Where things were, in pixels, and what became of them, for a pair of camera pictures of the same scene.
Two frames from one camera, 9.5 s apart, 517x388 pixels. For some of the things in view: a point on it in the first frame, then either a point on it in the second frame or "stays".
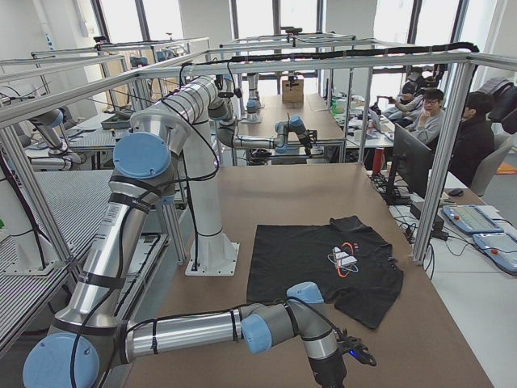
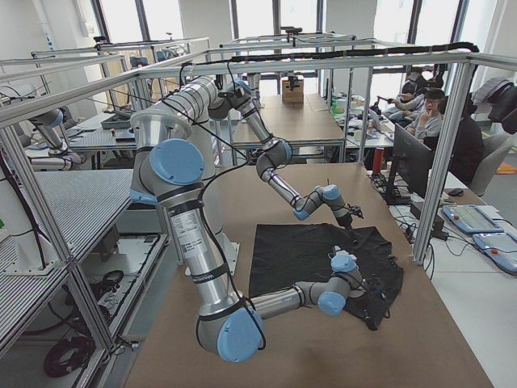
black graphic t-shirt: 351,266 stays
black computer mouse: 456,192 stays
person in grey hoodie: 428,128 stays
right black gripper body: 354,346 to 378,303
